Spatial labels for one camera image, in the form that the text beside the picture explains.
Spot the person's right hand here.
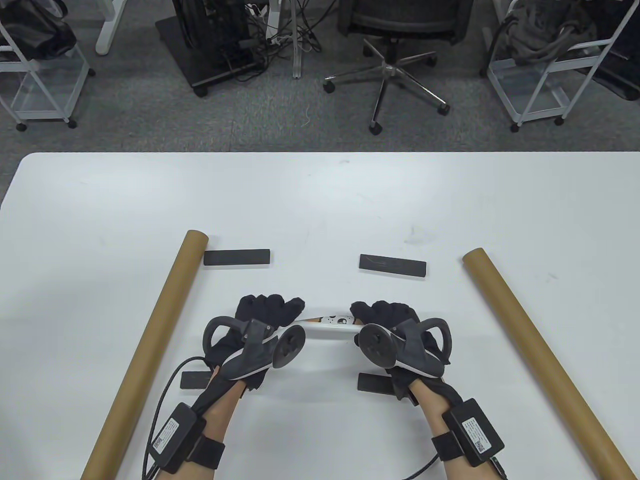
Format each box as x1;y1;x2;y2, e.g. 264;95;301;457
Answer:
350;300;463;408

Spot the person's left hand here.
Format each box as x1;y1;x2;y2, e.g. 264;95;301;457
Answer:
207;295;306;393

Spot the black bar weight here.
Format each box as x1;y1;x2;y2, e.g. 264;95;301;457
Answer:
359;254;427;278
181;371;214;390
203;249;271;268
357;372;396;395

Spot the colourful cartoon grid poster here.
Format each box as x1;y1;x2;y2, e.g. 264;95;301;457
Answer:
295;312;363;337

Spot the brown cardboard mailing tube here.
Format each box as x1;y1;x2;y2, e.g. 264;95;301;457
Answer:
462;246;638;480
80;230;210;480

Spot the person's left forearm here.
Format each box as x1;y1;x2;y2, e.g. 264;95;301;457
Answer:
197;380;246;480

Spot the person's right forearm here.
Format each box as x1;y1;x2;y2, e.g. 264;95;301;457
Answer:
415;380;483;480

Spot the black wrist sensor box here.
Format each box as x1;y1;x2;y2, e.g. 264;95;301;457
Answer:
149;402;207;475
442;398;505;468

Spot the black office chair chrome base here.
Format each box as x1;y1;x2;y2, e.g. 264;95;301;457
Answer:
322;0;473;136

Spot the white desk leg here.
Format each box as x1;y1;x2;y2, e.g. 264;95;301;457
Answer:
95;0;128;56
292;0;306;80

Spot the black wheeled equipment stand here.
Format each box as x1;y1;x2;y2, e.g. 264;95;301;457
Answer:
155;0;266;97

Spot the white wheeled cart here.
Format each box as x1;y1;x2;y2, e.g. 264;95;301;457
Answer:
0;20;96;132
482;0;640;132

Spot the grey crumpled cloth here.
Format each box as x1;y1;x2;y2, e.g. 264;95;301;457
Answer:
500;0;601;63

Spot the black bag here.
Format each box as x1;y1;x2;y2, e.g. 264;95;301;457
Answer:
0;0;78;61

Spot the black wrist strap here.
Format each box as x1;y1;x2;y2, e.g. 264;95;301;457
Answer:
431;432;463;462
187;436;226;470

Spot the tangle of black cables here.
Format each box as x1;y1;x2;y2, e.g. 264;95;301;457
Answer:
244;0;332;51

